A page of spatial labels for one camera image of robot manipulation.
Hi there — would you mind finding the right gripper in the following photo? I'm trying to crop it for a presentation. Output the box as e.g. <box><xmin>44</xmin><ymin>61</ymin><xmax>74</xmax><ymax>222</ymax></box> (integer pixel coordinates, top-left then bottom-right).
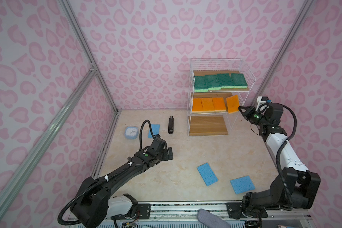
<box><xmin>238</xmin><ymin>106</ymin><xmax>269</xmax><ymax>127</ymax></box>

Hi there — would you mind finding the orange sponge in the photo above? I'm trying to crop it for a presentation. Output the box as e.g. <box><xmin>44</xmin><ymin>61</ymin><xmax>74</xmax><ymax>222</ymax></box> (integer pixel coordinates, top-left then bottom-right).
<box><xmin>201</xmin><ymin>97</ymin><xmax>215</xmax><ymax>113</ymax></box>
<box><xmin>226</xmin><ymin>95</ymin><xmax>240</xmax><ymax>114</ymax></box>
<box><xmin>192</xmin><ymin>98</ymin><xmax>203</xmax><ymax>113</ymax></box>
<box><xmin>212</xmin><ymin>97</ymin><xmax>227</xmax><ymax>112</ymax></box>

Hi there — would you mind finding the green sponge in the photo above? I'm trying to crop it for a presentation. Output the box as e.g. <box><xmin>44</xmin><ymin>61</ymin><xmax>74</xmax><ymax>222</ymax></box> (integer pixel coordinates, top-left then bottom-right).
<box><xmin>217</xmin><ymin>74</ymin><xmax>234</xmax><ymax>89</ymax></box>
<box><xmin>204</xmin><ymin>75</ymin><xmax>221</xmax><ymax>91</ymax></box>
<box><xmin>231</xmin><ymin>73</ymin><xmax>248</xmax><ymax>89</ymax></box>
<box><xmin>194</xmin><ymin>76</ymin><xmax>209</xmax><ymax>92</ymax></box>

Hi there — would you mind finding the blue sponge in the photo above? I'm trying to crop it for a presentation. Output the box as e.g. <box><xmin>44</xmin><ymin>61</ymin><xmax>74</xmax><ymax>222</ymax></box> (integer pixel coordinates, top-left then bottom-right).
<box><xmin>230</xmin><ymin>176</ymin><xmax>255</xmax><ymax>194</ymax></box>
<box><xmin>197</xmin><ymin>163</ymin><xmax>218</xmax><ymax>186</ymax></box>
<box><xmin>148</xmin><ymin>124</ymin><xmax>160</xmax><ymax>138</ymax></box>

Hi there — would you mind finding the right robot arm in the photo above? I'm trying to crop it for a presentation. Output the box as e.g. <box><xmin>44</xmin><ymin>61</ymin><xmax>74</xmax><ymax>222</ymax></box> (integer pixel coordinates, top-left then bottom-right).
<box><xmin>237</xmin><ymin>100</ymin><xmax>321</xmax><ymax>218</ymax></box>

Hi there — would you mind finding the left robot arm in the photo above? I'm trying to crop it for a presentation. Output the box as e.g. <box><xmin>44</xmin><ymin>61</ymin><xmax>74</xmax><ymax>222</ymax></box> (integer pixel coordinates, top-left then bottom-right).
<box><xmin>57</xmin><ymin>120</ymin><xmax>173</xmax><ymax>228</ymax></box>

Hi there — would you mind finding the black stapler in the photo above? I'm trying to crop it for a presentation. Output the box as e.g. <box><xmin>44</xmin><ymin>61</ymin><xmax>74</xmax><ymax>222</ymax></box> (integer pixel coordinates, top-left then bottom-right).
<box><xmin>168</xmin><ymin>116</ymin><xmax>174</xmax><ymax>134</ymax></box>

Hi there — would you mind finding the blue square timer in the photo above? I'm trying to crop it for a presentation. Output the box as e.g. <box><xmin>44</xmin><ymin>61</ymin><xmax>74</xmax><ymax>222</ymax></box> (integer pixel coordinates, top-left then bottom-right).
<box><xmin>124</xmin><ymin>126</ymin><xmax>139</xmax><ymax>140</ymax></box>

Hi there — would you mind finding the grey cloth object front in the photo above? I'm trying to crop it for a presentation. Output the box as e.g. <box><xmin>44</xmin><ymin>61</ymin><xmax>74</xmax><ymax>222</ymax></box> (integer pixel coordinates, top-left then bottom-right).
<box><xmin>197</xmin><ymin>209</ymin><xmax>230</xmax><ymax>228</ymax></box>

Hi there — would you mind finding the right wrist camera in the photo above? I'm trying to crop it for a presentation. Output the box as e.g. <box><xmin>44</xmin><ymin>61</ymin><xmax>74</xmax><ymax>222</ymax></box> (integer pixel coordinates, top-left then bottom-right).
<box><xmin>256</xmin><ymin>96</ymin><xmax>271</xmax><ymax>110</ymax></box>

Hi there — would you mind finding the white wire wooden shelf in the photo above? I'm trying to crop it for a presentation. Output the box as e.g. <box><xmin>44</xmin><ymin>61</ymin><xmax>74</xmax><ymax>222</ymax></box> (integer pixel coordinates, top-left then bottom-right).
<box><xmin>187</xmin><ymin>59</ymin><xmax>256</xmax><ymax>136</ymax></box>

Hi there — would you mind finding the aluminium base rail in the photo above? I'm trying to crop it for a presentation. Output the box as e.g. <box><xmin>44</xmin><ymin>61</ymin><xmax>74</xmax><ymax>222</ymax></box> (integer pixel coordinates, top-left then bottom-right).
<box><xmin>99</xmin><ymin>201</ymin><xmax>315</xmax><ymax>228</ymax></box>

